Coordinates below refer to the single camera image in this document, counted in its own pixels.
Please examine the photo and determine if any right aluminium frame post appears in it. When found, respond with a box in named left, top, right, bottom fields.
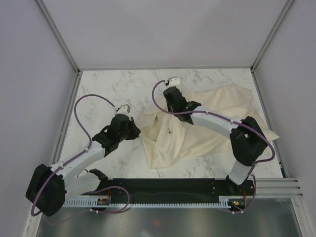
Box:
left=250, top=0, right=296, bottom=73

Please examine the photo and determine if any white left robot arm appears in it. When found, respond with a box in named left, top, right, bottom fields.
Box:
left=25, top=114, right=140, bottom=217

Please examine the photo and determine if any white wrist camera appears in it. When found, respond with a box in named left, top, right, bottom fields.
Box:
left=115, top=104, right=131, bottom=116
left=163, top=77, right=181, bottom=87

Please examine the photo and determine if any shiny metal sheet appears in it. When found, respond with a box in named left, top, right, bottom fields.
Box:
left=37, top=199, right=302, bottom=237

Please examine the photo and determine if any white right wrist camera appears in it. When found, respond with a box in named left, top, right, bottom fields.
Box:
left=163, top=77, right=181, bottom=87

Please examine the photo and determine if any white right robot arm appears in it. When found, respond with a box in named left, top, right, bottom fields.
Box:
left=163, top=86, right=268, bottom=195

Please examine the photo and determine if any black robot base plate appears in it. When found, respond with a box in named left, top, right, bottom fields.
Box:
left=79, top=177, right=255, bottom=205

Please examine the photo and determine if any left aluminium frame post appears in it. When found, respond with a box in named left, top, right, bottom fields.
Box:
left=34, top=0, right=80, bottom=75

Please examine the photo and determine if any white slotted cable duct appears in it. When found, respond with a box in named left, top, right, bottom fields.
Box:
left=62, top=196, right=240, bottom=208

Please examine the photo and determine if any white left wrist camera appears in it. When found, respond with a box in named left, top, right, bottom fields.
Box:
left=115, top=104, right=131, bottom=116

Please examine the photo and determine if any cream satin pillowcase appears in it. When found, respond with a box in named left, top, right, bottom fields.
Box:
left=136, top=85, right=279, bottom=169

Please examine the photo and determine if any aluminium frame post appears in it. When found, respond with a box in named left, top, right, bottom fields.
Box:
left=250, top=0, right=296, bottom=73
left=34, top=0, right=80, bottom=75

